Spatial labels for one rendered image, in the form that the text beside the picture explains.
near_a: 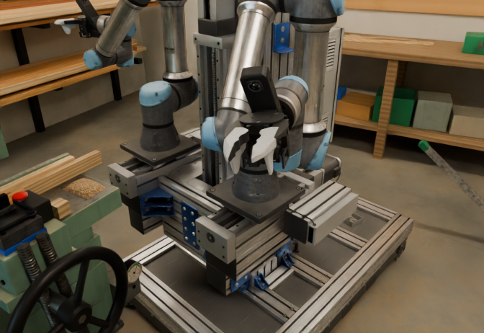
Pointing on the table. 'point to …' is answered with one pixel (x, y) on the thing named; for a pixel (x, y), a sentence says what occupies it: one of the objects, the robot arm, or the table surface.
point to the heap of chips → (85, 188)
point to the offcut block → (60, 207)
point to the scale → (26, 171)
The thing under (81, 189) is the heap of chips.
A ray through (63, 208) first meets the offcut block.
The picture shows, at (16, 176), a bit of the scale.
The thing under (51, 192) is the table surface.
